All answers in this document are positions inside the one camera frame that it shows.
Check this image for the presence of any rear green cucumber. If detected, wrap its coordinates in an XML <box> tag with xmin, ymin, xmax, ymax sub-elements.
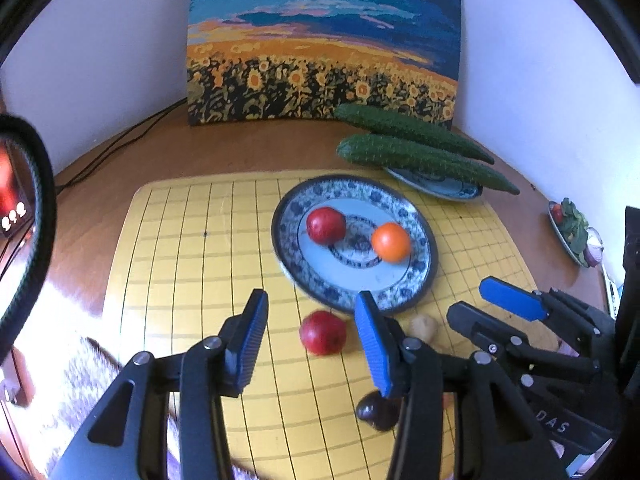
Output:
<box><xmin>334</xmin><ymin>103</ymin><xmax>495</xmax><ymax>165</ymax></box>

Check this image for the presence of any brown kiwi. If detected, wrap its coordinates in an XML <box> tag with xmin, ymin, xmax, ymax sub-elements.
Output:
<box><xmin>408</xmin><ymin>314</ymin><xmax>439</xmax><ymax>344</ymax></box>

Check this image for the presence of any black cable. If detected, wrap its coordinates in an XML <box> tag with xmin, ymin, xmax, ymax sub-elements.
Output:
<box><xmin>53</xmin><ymin>96</ymin><xmax>189</xmax><ymax>196</ymax></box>

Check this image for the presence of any sunflower field painting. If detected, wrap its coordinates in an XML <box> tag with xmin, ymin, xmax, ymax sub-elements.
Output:
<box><xmin>186</xmin><ymin>0</ymin><xmax>462</xmax><ymax>126</ymax></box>

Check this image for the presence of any dark purple plum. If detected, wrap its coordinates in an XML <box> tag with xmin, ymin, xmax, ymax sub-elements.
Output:
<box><xmin>356</xmin><ymin>390</ymin><xmax>402</xmax><ymax>432</ymax></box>

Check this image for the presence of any black round mirror frame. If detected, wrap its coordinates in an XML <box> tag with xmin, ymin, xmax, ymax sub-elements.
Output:
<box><xmin>1</xmin><ymin>114</ymin><xmax>58</xmax><ymax>361</ymax></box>

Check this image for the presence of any purple fluffy towel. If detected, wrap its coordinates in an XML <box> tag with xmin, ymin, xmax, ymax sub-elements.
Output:
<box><xmin>44</xmin><ymin>336</ymin><xmax>252</xmax><ymax>480</ymax></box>

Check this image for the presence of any red apple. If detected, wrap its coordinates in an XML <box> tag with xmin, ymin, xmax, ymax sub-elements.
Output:
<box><xmin>299</xmin><ymin>310</ymin><xmax>347</xmax><ymax>356</ymax></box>
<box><xmin>306</xmin><ymin>207</ymin><xmax>346</xmax><ymax>246</ymax></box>

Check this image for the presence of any salad dish at edge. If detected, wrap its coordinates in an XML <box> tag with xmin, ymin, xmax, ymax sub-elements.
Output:
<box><xmin>548</xmin><ymin>197</ymin><xmax>604</xmax><ymax>268</ymax></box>

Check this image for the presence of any large blue white plate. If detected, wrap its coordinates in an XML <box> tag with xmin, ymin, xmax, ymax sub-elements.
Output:
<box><xmin>271</xmin><ymin>174</ymin><xmax>438</xmax><ymax>314</ymax></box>

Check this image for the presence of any green cucumber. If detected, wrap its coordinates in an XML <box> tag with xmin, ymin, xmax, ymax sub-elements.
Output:
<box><xmin>334</xmin><ymin>103</ymin><xmax>495</xmax><ymax>165</ymax></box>
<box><xmin>336</xmin><ymin>133</ymin><xmax>520</xmax><ymax>195</ymax></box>

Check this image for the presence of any small blue white plate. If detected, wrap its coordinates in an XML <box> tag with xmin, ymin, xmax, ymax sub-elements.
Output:
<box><xmin>385</xmin><ymin>168</ymin><xmax>483</xmax><ymax>202</ymax></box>

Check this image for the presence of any orange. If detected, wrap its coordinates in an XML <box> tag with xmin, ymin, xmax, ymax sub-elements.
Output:
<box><xmin>371</xmin><ymin>222</ymin><xmax>411</xmax><ymax>263</ymax></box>

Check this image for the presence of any front green cucumber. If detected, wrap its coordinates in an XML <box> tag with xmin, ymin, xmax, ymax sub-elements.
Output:
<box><xmin>336</xmin><ymin>133</ymin><xmax>520</xmax><ymax>195</ymax></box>

